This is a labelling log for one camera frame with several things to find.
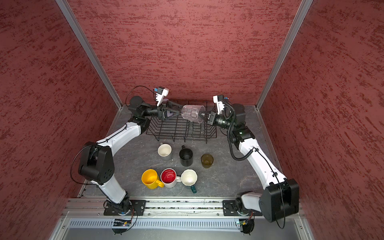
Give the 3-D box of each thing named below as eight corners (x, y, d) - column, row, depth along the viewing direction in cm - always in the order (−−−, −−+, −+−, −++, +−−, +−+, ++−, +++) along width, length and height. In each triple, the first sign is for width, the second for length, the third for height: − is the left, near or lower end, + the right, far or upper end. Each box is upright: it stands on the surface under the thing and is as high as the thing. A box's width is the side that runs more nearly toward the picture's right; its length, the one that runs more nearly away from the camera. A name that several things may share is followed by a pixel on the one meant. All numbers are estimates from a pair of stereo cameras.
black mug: (177, 163, 92) (176, 157, 85) (183, 151, 97) (182, 145, 90) (189, 167, 90) (189, 162, 83) (194, 155, 95) (194, 149, 88)
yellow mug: (144, 189, 82) (139, 184, 74) (147, 174, 87) (143, 168, 79) (163, 189, 82) (160, 184, 74) (165, 174, 87) (162, 168, 79)
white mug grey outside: (159, 162, 92) (156, 155, 84) (161, 150, 97) (158, 143, 89) (173, 162, 92) (171, 155, 84) (174, 150, 97) (172, 143, 89)
